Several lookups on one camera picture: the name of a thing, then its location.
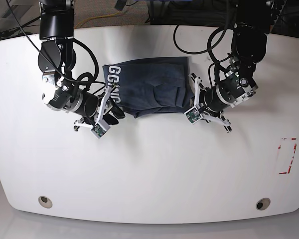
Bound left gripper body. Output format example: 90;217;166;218
189;73;232;132

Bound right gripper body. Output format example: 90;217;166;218
73;86;111;131

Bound dark blue T-shirt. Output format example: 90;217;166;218
103;57;194;118

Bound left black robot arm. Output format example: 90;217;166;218
185;0;273;132

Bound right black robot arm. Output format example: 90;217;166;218
38;0;125;132

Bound red tape rectangle marking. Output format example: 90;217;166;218
276;137;298;175

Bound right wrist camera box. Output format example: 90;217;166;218
90;122;110;138

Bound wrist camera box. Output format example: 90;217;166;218
184;107;203;124
90;122;110;138

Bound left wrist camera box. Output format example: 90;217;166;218
184;107;203;124

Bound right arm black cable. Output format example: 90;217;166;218
4;0;110;100

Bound left table cable grommet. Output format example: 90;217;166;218
38;196;53;209

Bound table cable grommet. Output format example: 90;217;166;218
38;196;53;209
256;198;271;211

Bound yellow cable on floor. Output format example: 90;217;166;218
76;9;120;28

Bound right table cable grommet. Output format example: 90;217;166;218
256;198;271;211

